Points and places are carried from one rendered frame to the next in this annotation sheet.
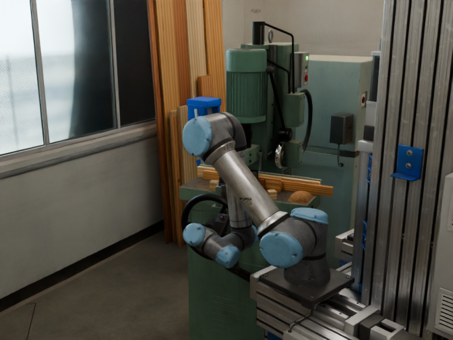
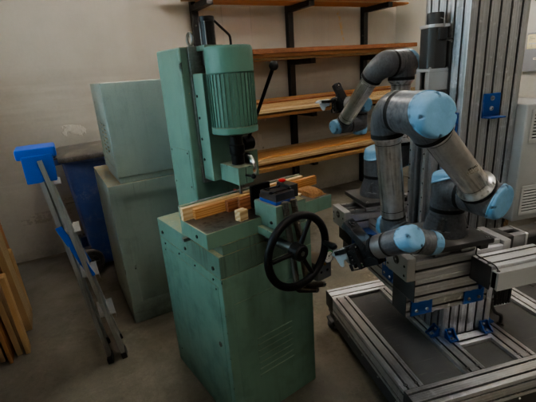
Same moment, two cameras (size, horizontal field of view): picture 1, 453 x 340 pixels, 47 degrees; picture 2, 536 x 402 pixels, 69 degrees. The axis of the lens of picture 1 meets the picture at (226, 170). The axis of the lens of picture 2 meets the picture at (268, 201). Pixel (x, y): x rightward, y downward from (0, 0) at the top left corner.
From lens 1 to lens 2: 189 cm
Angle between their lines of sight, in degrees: 58
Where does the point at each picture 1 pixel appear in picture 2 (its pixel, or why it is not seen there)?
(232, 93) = (237, 99)
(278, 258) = (504, 208)
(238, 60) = (242, 56)
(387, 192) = (473, 135)
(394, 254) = not seen: hidden behind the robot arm
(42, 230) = not seen: outside the picture
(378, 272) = not seen: hidden behind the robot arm
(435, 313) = (518, 206)
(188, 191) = (218, 234)
